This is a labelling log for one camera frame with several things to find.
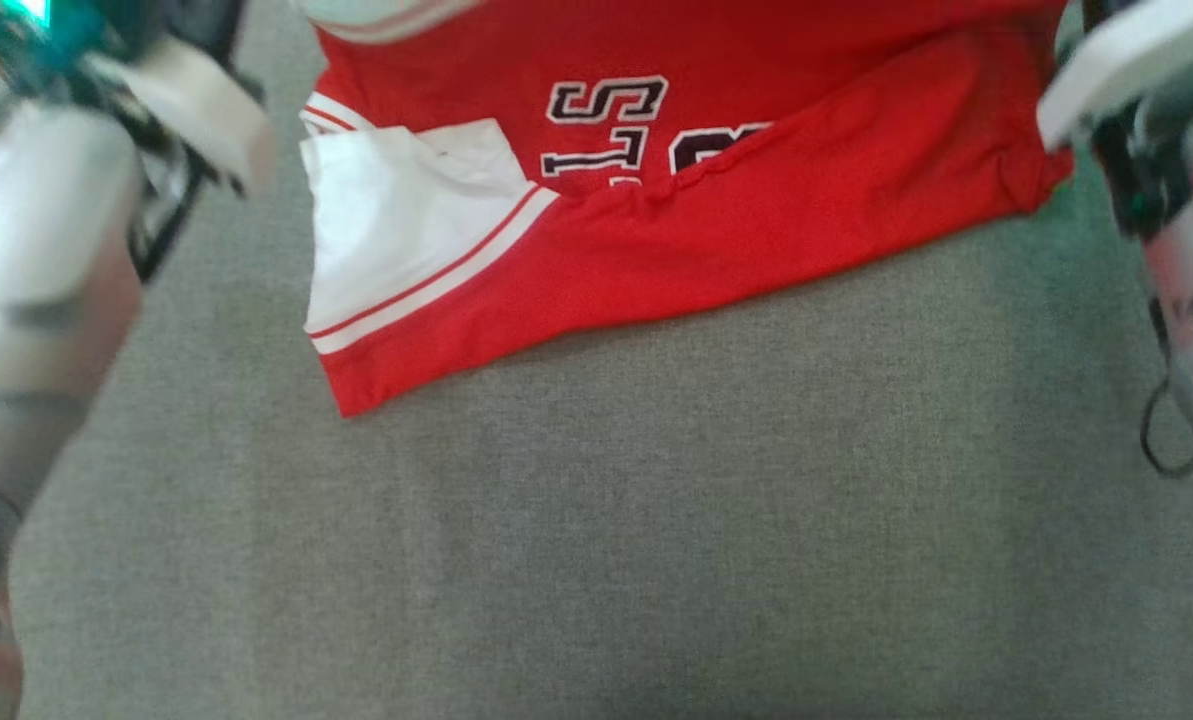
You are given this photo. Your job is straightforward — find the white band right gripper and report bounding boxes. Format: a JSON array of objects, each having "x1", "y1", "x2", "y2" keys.
[{"x1": 1036, "y1": 0, "x2": 1193, "y2": 241}]

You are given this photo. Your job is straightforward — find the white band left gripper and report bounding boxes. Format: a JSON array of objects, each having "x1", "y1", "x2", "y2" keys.
[{"x1": 0, "y1": 0, "x2": 278, "y2": 286}]

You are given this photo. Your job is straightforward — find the red jersey shirt white sleeves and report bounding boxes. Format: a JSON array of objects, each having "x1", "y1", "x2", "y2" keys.
[{"x1": 294, "y1": 0, "x2": 1077, "y2": 419}]

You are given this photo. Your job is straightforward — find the large grey sofa seat cushion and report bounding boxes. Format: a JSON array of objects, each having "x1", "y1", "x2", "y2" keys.
[{"x1": 0, "y1": 0, "x2": 1193, "y2": 720}]

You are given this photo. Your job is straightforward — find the black cable blue connector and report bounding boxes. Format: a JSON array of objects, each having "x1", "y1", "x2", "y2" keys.
[{"x1": 1139, "y1": 295, "x2": 1193, "y2": 479}]

